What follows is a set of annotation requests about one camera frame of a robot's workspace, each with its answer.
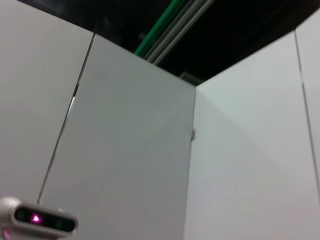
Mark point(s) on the grey ceiling fixture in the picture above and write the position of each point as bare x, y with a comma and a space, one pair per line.
190, 78

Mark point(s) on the grey ceiling pipe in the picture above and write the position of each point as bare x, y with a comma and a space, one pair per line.
175, 30
186, 30

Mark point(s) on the green ceiling pipe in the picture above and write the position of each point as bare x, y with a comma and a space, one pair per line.
160, 27

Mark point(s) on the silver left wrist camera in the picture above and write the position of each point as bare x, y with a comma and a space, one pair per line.
42, 220

